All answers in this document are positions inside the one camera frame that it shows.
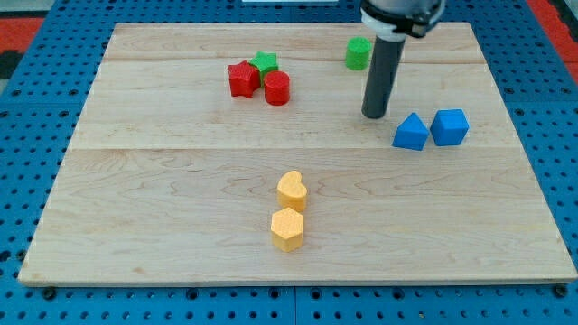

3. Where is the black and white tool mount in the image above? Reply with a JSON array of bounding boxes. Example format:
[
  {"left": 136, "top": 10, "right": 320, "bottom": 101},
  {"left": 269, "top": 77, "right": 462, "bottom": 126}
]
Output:
[{"left": 359, "top": 0, "right": 446, "bottom": 42}]

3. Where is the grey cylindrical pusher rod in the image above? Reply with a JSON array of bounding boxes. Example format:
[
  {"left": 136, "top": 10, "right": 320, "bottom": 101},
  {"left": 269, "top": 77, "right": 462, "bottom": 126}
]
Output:
[{"left": 361, "top": 37, "right": 405, "bottom": 119}]

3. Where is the green cylinder block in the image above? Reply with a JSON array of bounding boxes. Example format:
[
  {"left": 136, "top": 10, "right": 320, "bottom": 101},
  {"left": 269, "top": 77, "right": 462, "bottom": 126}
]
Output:
[{"left": 345, "top": 37, "right": 372, "bottom": 70}]

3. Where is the green star block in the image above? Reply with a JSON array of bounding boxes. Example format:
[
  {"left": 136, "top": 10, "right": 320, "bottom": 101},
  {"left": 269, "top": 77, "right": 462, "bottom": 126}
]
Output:
[{"left": 249, "top": 51, "right": 278, "bottom": 82}]

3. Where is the red star block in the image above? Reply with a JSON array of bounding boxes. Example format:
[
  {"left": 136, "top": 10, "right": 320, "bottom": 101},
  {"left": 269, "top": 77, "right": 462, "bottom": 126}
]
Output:
[{"left": 228, "top": 60, "right": 261, "bottom": 98}]

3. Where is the blue triangular prism block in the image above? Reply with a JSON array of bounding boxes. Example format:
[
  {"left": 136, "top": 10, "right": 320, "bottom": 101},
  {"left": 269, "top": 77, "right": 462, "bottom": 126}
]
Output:
[{"left": 392, "top": 113, "right": 429, "bottom": 151}]

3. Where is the blue cube block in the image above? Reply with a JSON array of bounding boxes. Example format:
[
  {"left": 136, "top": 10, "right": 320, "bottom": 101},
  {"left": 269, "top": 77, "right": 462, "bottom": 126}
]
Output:
[{"left": 430, "top": 108, "right": 470, "bottom": 146}]

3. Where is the red cylinder block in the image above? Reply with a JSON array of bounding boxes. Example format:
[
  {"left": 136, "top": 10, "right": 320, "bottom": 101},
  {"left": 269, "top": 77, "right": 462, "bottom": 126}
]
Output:
[{"left": 264, "top": 70, "right": 290, "bottom": 106}]

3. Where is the yellow heart block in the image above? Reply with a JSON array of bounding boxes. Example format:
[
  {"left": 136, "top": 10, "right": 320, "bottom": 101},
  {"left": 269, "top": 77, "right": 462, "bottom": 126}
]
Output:
[{"left": 276, "top": 171, "right": 308, "bottom": 212}]

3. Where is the yellow hexagon block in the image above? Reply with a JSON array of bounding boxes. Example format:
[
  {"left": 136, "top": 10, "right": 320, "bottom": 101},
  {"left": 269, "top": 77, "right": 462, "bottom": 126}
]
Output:
[{"left": 270, "top": 208, "right": 304, "bottom": 252}]

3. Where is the wooden board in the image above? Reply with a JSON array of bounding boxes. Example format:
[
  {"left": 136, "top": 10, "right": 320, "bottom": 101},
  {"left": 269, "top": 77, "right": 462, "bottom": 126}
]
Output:
[{"left": 18, "top": 23, "right": 577, "bottom": 287}]

